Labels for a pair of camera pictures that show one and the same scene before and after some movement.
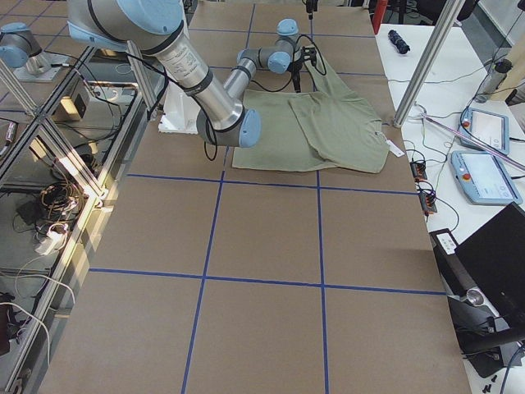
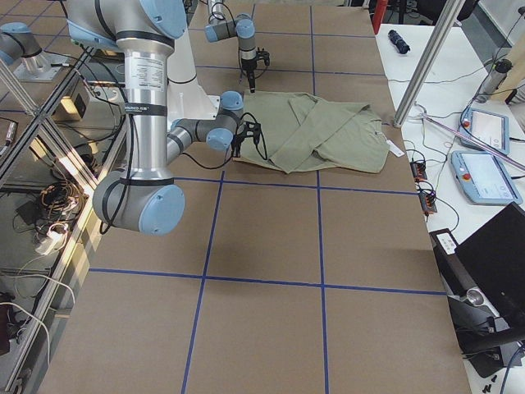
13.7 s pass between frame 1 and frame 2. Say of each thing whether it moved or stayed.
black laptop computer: stayed
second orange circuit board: stayed
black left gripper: moved
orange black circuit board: stayed
